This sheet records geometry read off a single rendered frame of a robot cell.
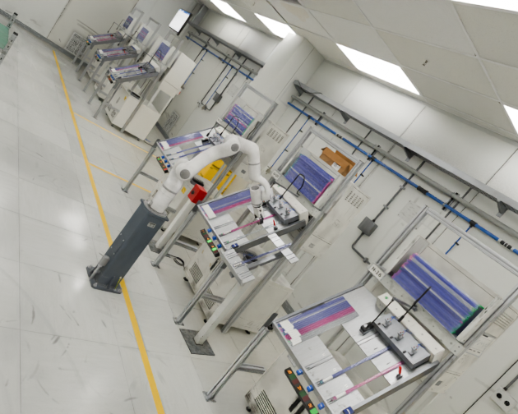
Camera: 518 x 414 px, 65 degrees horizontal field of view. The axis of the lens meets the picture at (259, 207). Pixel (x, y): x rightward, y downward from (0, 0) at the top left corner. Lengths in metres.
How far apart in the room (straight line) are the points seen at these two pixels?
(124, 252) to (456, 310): 2.20
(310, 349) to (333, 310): 0.33
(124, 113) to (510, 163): 5.73
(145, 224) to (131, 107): 4.65
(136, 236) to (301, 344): 1.36
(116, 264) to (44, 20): 8.64
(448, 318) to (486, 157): 2.39
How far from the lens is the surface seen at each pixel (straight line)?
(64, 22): 11.21
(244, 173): 4.66
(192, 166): 2.85
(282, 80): 6.50
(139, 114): 7.52
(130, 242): 3.05
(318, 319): 2.70
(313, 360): 2.54
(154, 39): 8.76
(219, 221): 3.47
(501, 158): 4.62
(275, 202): 3.50
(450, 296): 2.65
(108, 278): 3.21
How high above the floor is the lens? 1.69
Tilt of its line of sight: 10 degrees down
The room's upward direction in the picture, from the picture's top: 38 degrees clockwise
